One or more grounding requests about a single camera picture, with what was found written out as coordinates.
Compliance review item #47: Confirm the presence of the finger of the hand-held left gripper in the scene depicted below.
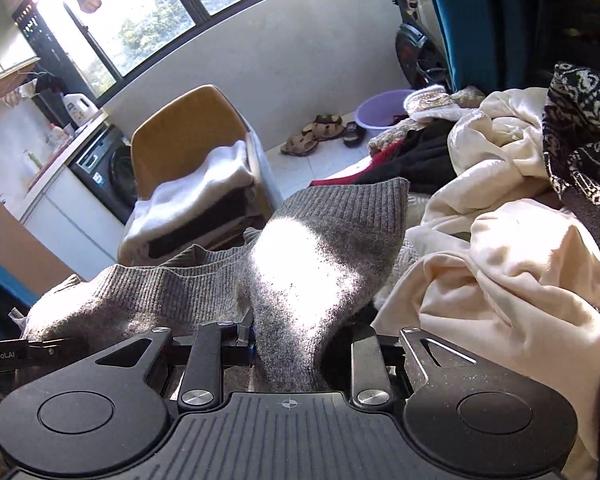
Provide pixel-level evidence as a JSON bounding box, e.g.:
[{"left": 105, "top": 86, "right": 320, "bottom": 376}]
[{"left": 27, "top": 336, "right": 76, "bottom": 362}]

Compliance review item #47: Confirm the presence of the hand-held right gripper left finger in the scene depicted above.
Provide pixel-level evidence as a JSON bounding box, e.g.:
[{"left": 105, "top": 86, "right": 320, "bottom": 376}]
[{"left": 95, "top": 307, "right": 257, "bottom": 413}]

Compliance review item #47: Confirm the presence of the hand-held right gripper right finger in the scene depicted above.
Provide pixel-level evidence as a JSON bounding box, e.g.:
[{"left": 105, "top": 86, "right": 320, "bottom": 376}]
[{"left": 349, "top": 326, "right": 481, "bottom": 408}]

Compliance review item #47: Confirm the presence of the grey knit sweater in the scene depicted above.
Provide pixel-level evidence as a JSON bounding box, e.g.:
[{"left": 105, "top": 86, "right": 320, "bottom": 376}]
[{"left": 20, "top": 177, "right": 411, "bottom": 393}]

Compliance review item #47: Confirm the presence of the black white patterned knit sweater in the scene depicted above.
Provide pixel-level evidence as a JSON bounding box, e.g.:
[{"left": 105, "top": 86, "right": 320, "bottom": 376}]
[{"left": 542, "top": 61, "right": 600, "bottom": 281}]

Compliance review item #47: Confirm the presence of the white cabinet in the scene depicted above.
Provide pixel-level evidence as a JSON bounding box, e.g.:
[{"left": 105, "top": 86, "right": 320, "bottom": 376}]
[{"left": 17, "top": 110, "right": 131, "bottom": 281}]

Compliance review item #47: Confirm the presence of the black folded garment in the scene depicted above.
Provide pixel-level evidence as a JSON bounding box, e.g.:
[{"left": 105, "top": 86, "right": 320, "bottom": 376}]
[{"left": 147, "top": 187, "right": 261, "bottom": 261}]

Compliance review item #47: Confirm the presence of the black washing machine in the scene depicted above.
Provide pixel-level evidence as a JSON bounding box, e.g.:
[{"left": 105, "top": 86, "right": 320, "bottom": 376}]
[{"left": 69, "top": 125, "right": 141, "bottom": 226}]

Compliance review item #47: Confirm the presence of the red garment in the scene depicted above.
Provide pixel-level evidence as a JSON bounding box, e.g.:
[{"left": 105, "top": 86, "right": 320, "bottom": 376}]
[{"left": 309, "top": 141, "right": 406, "bottom": 188}]

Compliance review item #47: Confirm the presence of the brown sandal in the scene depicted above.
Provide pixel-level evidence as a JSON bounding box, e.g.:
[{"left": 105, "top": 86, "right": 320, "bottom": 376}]
[
  {"left": 280, "top": 132, "right": 322, "bottom": 157},
  {"left": 302, "top": 114, "right": 346, "bottom": 141}
]

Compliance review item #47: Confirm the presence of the black slipper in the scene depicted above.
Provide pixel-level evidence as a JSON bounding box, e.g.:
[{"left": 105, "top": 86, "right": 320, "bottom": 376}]
[{"left": 342, "top": 121, "right": 367, "bottom": 149}]

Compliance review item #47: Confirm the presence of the tan chair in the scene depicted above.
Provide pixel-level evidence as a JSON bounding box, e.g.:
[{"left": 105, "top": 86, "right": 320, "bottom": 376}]
[{"left": 130, "top": 84, "right": 281, "bottom": 241}]

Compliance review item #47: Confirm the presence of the white detergent jug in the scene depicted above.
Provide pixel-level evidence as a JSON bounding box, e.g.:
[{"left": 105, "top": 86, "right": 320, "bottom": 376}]
[{"left": 62, "top": 91, "right": 100, "bottom": 125}]

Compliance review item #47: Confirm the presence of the purple plastic basin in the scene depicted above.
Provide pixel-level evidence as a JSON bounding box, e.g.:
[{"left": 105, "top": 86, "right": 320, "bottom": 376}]
[{"left": 355, "top": 89, "right": 421, "bottom": 131}]

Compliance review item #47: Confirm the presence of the fluffy cream trimmed garment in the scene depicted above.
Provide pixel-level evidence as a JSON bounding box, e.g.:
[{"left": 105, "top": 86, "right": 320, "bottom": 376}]
[{"left": 402, "top": 85, "right": 486, "bottom": 123}]

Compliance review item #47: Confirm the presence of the black exercise bike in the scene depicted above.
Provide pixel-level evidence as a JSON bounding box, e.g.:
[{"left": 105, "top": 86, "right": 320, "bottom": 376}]
[{"left": 357, "top": 0, "right": 453, "bottom": 93}]

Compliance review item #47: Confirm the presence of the black framed window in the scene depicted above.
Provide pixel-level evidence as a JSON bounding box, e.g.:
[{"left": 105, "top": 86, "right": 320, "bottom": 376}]
[{"left": 12, "top": 0, "right": 361, "bottom": 96}]

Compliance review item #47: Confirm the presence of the blue curtain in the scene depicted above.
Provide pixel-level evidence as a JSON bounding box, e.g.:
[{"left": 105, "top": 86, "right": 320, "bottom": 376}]
[{"left": 420, "top": 0, "right": 546, "bottom": 96}]

